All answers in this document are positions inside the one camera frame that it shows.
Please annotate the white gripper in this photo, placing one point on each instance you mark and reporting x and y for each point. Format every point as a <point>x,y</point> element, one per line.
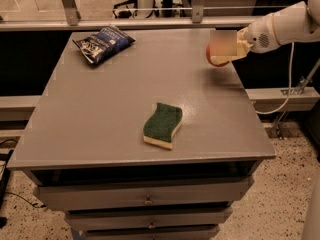
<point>261,36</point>

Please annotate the blue chip bag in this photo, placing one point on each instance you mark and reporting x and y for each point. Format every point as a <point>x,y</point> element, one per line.
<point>100,46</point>

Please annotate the metal railing frame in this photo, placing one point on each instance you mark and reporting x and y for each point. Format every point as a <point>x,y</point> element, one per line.
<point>43,15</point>

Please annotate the grey drawer cabinet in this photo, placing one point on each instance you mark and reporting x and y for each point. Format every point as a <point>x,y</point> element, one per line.
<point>83,146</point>

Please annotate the green yellow sponge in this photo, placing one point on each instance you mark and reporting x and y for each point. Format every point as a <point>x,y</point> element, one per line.
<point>161,127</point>

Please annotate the red apple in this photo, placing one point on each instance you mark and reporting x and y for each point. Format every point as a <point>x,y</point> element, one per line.
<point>217,61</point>

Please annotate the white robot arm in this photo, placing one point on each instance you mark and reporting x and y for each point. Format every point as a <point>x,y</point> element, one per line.
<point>297,23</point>

